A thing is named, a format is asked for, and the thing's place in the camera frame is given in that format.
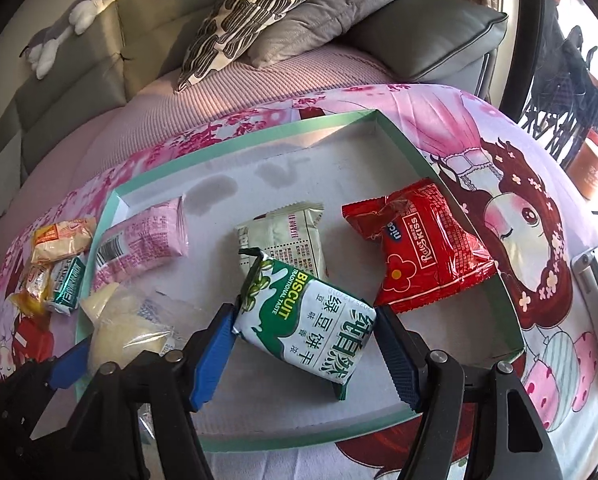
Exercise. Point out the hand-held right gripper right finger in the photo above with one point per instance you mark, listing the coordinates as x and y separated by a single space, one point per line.
399 360

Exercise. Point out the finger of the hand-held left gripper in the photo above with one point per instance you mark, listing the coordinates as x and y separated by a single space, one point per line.
71 367

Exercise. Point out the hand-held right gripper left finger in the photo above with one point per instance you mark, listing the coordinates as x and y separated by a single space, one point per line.
211 355

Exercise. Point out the clear cream bread packet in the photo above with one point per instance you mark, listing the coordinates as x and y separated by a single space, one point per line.
121 330

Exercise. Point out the green white biscuit packet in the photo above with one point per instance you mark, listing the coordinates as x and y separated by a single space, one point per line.
304 325

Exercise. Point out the red flower-print snack packet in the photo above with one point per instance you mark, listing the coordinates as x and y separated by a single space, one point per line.
424 255

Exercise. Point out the white cream snack packet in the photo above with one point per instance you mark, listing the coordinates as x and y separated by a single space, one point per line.
284 245

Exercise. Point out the pink snack packet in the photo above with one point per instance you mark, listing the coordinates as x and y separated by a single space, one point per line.
139 237

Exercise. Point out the shallow teal cardboard box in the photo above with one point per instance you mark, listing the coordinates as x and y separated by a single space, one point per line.
329 170

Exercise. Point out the orange bread packet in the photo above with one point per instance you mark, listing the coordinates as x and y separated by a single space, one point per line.
64 240

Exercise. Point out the white cushion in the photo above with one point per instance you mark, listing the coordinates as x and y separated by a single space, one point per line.
6 180

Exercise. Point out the pink knit sofa cover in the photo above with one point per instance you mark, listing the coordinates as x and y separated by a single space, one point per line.
179 120

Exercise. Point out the orange flower pot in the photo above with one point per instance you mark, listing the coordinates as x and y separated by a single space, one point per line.
591 170

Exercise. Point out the grey-green sofa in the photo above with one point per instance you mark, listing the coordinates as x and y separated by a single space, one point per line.
429 45

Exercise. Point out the black metal rack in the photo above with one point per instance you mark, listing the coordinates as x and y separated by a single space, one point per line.
564 90

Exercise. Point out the black patterned cream pillow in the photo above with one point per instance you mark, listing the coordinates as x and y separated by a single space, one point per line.
249 15

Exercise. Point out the grey pillow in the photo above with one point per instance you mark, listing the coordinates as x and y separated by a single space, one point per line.
329 15

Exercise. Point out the grey white plush toy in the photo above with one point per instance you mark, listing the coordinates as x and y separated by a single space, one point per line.
74 15

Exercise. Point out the dark door frame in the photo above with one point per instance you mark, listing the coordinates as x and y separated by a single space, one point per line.
529 35

